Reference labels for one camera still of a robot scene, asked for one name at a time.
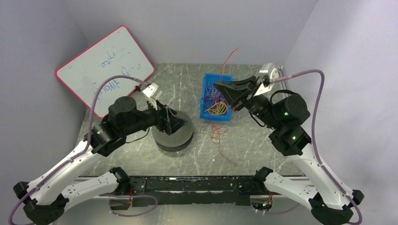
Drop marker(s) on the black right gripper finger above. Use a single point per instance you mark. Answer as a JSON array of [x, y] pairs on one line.
[[247, 83], [232, 93]]

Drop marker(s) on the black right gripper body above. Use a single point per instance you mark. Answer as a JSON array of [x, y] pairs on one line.
[[250, 94]]

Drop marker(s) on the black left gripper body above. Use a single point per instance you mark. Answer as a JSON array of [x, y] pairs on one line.
[[164, 119]]

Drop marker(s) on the grey perforated cable spool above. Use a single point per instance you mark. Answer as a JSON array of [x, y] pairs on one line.
[[179, 139]]

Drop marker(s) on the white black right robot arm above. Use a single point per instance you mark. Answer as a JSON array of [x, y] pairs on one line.
[[329, 200]]

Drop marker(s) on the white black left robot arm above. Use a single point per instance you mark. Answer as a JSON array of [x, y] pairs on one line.
[[46, 198]]

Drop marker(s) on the blue plastic bin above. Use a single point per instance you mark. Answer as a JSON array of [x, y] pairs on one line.
[[213, 105]]

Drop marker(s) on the pink framed whiteboard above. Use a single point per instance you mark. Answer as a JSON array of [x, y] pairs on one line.
[[103, 68]]

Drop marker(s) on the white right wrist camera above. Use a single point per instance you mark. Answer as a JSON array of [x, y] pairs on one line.
[[268, 72]]

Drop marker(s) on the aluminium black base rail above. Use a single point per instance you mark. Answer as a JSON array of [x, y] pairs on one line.
[[180, 190]]

